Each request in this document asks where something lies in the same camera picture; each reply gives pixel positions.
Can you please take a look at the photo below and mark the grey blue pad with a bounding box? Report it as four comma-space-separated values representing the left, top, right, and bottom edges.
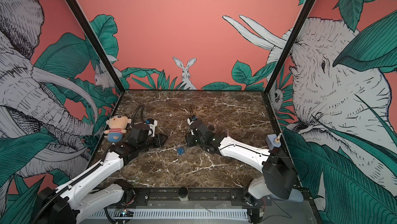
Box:
287, 189, 304, 202

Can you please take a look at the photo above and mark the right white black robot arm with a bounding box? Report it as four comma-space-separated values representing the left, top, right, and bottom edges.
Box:
185, 115, 304, 202

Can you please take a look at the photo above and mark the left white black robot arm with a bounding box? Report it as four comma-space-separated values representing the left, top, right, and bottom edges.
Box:
30, 123, 168, 224

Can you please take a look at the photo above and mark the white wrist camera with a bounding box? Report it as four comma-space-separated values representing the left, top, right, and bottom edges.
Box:
146, 119, 158, 137
187, 115, 199, 130

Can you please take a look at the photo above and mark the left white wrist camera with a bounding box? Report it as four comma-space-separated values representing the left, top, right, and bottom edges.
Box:
146, 119, 158, 137

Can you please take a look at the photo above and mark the plush doll striped shirt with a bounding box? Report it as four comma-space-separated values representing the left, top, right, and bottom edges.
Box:
103, 114, 132, 143

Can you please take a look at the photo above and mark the black knob on rail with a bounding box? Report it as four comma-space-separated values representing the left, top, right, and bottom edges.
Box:
178, 187, 189, 201

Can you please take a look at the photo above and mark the black mounting rail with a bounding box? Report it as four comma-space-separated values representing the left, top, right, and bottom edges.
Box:
78, 187, 282, 208

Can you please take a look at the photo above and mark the white vented strip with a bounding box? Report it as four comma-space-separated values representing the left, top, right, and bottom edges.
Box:
80, 208, 249, 220

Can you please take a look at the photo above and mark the blue padlock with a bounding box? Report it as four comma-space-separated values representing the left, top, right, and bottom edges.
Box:
177, 147, 185, 155

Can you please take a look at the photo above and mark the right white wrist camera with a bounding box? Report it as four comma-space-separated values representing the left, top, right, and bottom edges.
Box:
187, 115, 199, 130

